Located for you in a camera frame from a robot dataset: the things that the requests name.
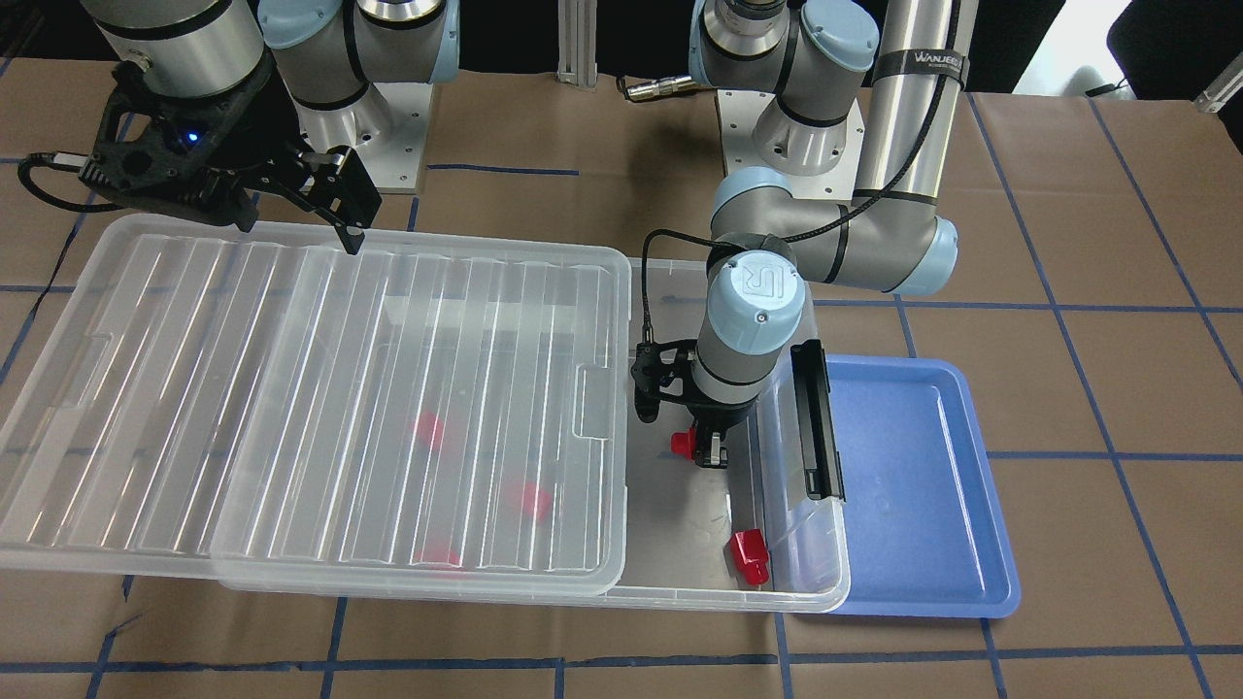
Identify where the black box latch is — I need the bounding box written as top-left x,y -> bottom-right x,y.
789,338 -> 845,501

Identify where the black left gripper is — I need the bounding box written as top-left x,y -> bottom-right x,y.
689,405 -> 752,470

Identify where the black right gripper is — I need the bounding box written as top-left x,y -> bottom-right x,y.
80,58 -> 382,255

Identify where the red block under lid front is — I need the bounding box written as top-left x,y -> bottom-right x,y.
411,544 -> 462,571

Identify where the blue plastic tray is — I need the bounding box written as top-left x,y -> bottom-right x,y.
827,354 -> 1022,619

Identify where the red block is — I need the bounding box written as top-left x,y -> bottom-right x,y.
411,544 -> 462,571
669,429 -> 696,460
510,483 -> 554,522
411,412 -> 447,454

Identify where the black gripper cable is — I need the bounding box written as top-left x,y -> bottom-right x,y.
639,78 -> 967,350

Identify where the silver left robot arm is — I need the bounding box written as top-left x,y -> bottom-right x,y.
674,1 -> 978,468

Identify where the clear plastic storage box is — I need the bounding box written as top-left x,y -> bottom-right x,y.
209,255 -> 851,612

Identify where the red block box middle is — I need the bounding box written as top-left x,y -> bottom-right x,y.
726,529 -> 771,587

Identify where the clear plastic box lid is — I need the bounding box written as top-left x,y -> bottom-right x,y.
1,216 -> 631,603

